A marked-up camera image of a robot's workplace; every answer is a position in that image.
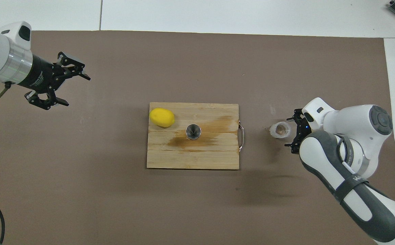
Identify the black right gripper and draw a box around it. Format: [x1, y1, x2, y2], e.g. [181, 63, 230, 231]
[284, 109, 312, 154]

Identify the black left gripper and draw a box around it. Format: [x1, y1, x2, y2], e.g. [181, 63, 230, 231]
[20, 52, 91, 110]

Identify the small clear plastic cup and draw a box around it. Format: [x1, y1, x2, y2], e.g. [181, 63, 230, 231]
[269, 121, 291, 139]

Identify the steel double jigger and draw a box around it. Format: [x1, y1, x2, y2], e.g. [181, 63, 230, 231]
[186, 124, 202, 140]

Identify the wooden cutting board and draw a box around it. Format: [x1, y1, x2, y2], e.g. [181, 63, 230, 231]
[146, 102, 245, 170]

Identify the yellow lemon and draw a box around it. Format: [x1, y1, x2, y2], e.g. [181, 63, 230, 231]
[149, 108, 175, 128]

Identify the brown paper table mat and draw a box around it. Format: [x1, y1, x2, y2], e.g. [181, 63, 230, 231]
[0, 30, 395, 245]

